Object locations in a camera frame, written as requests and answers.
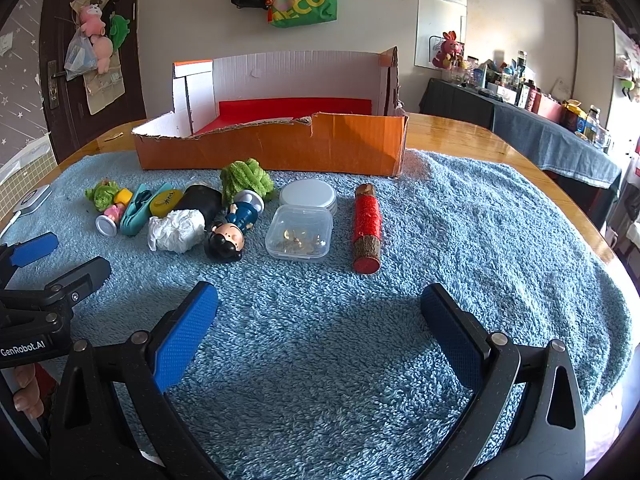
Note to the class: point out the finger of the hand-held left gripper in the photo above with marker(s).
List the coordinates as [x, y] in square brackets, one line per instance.
[80, 275]
[35, 251]

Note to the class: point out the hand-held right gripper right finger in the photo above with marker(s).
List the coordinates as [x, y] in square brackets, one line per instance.
[452, 342]

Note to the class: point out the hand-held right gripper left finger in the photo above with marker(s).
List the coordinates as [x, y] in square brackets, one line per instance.
[185, 342]

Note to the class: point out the pink girl figurine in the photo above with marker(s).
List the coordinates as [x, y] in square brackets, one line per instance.
[112, 215]

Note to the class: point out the teal clothespin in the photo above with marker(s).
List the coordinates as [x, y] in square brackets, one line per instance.
[132, 215]

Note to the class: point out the green cabbage toy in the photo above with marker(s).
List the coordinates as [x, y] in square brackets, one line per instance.
[102, 196]

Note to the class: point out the black-haired boy figurine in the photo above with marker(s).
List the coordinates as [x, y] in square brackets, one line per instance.
[225, 242]

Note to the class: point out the yellow round cap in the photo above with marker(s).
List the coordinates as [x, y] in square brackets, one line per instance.
[165, 202]

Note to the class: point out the black tube with white stuffing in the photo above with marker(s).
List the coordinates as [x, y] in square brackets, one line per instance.
[200, 202]

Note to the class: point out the red wooden cylinder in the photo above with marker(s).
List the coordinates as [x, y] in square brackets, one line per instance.
[367, 225]

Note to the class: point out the clear plastic box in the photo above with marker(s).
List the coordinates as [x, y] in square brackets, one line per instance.
[300, 232]

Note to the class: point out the green yarn pom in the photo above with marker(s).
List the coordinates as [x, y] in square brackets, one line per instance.
[245, 175]

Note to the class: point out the white round lid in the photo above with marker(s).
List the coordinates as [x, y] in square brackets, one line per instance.
[307, 192]

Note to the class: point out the orange white cardboard box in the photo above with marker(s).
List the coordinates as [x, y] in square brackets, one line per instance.
[325, 145]

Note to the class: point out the person's left hand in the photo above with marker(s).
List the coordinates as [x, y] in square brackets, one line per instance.
[27, 395]

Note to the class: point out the white grey-edged device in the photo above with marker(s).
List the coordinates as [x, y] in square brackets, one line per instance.
[32, 200]

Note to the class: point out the dark brown door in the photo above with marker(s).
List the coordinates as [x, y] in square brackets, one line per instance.
[60, 130]

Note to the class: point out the blue terry towel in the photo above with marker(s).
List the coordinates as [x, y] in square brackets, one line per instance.
[325, 285]

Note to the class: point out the clear plastic bag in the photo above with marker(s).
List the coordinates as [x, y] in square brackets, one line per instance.
[77, 57]

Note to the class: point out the pink plush toy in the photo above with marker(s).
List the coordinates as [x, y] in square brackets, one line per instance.
[102, 52]

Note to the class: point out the dark cloth covered sideboard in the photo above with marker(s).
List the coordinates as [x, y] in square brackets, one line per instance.
[550, 145]

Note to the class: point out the green plush toy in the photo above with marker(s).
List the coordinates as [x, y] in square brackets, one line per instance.
[119, 30]

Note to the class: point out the pink pig plush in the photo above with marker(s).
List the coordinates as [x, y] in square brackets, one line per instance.
[91, 17]

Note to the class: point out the clutter of bottles and jars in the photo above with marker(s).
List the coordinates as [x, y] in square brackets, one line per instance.
[520, 85]

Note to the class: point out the pink bunny plush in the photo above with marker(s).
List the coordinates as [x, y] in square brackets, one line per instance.
[447, 50]

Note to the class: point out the white refrigerator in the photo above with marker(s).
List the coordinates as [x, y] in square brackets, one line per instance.
[595, 70]

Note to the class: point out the white and green plush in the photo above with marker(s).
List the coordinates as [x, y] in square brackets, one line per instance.
[627, 75]

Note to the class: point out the patterned cloth bag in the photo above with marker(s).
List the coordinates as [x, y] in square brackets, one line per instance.
[595, 2]

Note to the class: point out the wall mirror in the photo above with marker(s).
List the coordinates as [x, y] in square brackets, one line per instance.
[440, 15]

